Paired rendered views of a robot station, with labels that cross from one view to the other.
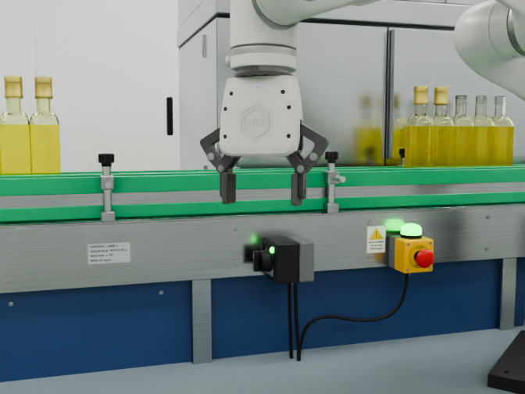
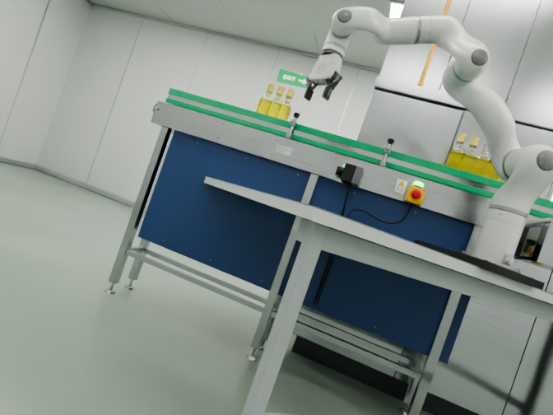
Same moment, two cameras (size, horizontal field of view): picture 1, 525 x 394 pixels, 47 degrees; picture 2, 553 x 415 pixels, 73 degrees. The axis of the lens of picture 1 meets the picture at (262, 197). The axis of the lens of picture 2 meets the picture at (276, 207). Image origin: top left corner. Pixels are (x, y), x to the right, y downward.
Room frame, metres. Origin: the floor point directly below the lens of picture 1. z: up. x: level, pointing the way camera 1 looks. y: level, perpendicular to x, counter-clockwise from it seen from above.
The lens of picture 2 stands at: (-0.37, -0.68, 0.72)
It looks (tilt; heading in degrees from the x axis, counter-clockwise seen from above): 0 degrees down; 31
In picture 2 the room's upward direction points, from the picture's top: 19 degrees clockwise
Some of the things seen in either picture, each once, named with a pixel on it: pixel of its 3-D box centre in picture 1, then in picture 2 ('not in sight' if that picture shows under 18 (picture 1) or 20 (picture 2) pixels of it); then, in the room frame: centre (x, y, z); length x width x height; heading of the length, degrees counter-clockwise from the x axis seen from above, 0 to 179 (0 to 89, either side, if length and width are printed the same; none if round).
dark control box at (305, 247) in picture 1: (288, 259); (351, 175); (1.20, -0.05, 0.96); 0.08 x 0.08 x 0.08; 17
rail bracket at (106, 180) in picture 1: (107, 189); (291, 124); (1.12, 0.29, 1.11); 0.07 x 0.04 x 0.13; 17
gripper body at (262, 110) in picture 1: (262, 112); (327, 68); (0.77, 0.00, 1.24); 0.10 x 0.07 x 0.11; 72
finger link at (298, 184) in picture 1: (306, 178); (331, 90); (0.75, -0.06, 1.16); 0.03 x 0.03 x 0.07; 72
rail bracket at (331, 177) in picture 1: (335, 184); (387, 151); (1.25, -0.15, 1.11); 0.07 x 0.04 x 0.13; 17
